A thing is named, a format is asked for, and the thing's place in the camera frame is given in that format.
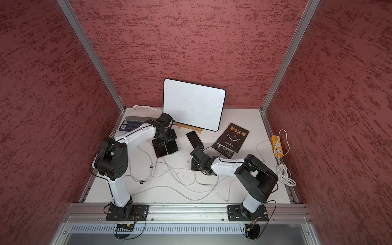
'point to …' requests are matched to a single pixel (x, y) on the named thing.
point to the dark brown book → (231, 140)
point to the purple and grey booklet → (138, 114)
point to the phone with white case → (171, 146)
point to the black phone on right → (194, 139)
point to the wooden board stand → (179, 125)
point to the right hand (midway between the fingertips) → (193, 167)
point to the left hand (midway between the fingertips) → (171, 141)
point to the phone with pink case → (161, 150)
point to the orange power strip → (278, 150)
